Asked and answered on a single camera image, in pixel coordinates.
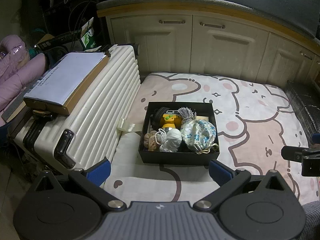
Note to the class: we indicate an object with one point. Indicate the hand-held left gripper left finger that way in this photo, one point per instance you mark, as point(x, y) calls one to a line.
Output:
point(100, 171)

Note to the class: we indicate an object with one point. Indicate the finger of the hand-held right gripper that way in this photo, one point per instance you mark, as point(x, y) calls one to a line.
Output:
point(316, 138)
point(291, 153)

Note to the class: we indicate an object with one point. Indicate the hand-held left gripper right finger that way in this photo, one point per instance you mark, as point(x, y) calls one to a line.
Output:
point(220, 171)

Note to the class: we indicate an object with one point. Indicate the black box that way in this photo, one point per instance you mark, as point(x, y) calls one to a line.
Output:
point(175, 158)

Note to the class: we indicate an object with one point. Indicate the white yarn ball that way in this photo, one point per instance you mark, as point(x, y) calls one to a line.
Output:
point(173, 137)

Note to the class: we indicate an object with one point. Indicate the brown fluffy scrunchie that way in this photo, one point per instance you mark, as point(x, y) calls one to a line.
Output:
point(150, 140)

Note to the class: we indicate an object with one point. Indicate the silver striped tinsel bundle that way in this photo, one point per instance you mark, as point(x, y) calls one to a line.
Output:
point(186, 112)

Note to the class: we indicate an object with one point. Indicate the black padded storage bench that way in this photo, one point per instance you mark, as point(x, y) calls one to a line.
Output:
point(305, 105)

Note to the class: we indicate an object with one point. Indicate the printed bear blanket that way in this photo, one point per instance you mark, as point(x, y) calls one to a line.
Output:
point(250, 130)

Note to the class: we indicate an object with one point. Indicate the cream tape strip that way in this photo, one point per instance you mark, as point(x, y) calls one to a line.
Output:
point(128, 126)

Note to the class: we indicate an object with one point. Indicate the person's grey fleece clothing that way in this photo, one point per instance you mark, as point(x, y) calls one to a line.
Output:
point(311, 222)

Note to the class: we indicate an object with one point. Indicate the white ribbed suitcase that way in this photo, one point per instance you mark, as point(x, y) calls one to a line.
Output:
point(100, 100)

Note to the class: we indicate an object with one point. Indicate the flat brown cardboard box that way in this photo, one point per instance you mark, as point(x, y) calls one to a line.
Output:
point(82, 87)

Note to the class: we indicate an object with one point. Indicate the white paper sheet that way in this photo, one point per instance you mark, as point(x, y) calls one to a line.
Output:
point(65, 77)

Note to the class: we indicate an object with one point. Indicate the cream cabinet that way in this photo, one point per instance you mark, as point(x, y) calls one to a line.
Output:
point(225, 55)

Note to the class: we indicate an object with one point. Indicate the pink puffer jacket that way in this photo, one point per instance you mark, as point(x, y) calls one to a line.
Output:
point(15, 80)

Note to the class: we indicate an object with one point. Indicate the green white carton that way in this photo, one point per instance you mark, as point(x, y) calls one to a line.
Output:
point(87, 38)

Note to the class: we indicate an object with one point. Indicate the black long carton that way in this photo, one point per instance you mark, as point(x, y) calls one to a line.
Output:
point(57, 40)

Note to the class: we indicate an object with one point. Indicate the black shelf unit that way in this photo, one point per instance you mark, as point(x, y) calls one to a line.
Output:
point(62, 10)

